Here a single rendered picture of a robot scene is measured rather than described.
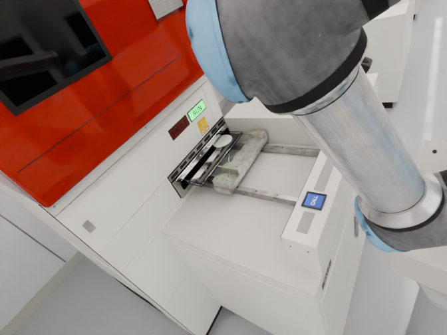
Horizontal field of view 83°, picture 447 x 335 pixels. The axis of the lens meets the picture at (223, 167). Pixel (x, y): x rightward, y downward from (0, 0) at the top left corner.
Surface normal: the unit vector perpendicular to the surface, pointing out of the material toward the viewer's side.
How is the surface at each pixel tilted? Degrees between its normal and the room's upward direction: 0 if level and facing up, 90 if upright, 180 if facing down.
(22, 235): 90
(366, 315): 0
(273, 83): 105
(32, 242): 90
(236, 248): 0
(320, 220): 0
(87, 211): 90
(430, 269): 90
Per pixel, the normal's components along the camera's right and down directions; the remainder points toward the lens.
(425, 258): -0.67, -0.11
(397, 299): -0.33, -0.73
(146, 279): 0.80, 0.12
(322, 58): 0.23, 0.50
